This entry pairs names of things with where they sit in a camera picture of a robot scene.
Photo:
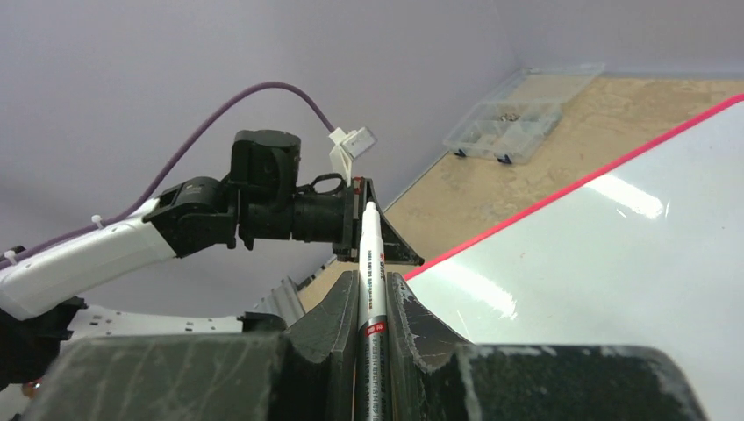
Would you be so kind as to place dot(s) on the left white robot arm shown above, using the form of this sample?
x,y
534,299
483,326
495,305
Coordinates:
x,y
260,198

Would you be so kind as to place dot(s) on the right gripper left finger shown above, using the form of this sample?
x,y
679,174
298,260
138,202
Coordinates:
x,y
305,372

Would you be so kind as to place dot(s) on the white whiteboard marker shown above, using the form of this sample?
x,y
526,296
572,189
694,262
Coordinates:
x,y
372,399

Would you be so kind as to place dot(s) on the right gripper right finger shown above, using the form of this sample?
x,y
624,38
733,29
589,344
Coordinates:
x,y
439,375

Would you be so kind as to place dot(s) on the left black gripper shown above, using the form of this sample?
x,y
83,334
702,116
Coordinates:
x,y
346,247

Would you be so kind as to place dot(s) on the red framed whiteboard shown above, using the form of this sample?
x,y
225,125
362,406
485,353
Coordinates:
x,y
647,250

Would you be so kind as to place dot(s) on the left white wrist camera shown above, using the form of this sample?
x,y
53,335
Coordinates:
x,y
347,148

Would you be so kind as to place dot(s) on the clear plastic screw box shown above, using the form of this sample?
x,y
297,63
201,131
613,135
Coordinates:
x,y
513,121

